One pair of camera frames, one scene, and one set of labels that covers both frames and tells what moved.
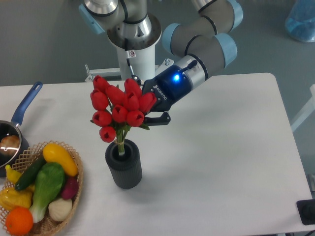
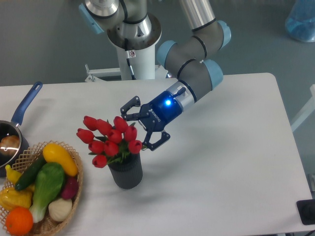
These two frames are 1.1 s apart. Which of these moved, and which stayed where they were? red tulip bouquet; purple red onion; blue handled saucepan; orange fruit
Moved: red tulip bouquet
Stayed: orange fruit; blue handled saucepan; purple red onion
